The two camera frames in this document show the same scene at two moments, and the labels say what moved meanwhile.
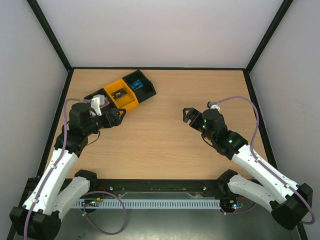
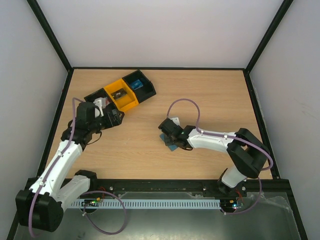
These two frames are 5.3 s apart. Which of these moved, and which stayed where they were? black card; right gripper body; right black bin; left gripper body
Moved: right gripper body
Stayed: right black bin; left gripper body; black card
